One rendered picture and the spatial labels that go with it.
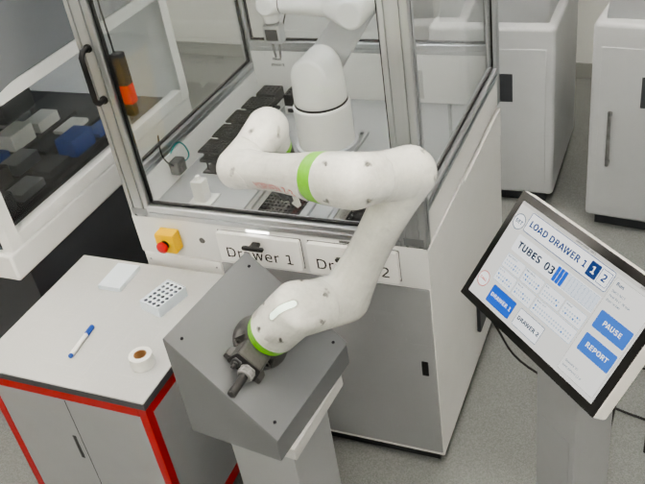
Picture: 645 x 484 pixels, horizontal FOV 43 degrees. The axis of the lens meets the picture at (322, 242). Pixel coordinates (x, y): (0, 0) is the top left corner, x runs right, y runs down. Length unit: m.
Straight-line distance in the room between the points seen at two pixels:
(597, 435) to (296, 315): 0.87
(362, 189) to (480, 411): 1.67
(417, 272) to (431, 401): 0.54
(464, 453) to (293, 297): 1.32
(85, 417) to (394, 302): 0.99
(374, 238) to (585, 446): 0.81
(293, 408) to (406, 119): 0.79
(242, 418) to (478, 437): 1.26
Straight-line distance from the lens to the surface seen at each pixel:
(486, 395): 3.26
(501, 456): 3.06
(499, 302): 2.10
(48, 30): 2.99
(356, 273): 1.96
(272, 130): 2.06
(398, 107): 2.16
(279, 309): 1.92
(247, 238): 2.60
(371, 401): 2.90
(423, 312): 2.54
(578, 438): 2.26
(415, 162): 1.78
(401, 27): 2.08
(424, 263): 2.41
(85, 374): 2.54
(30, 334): 2.77
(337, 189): 1.68
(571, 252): 2.00
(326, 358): 2.21
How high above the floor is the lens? 2.34
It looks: 34 degrees down
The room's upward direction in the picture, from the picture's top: 10 degrees counter-clockwise
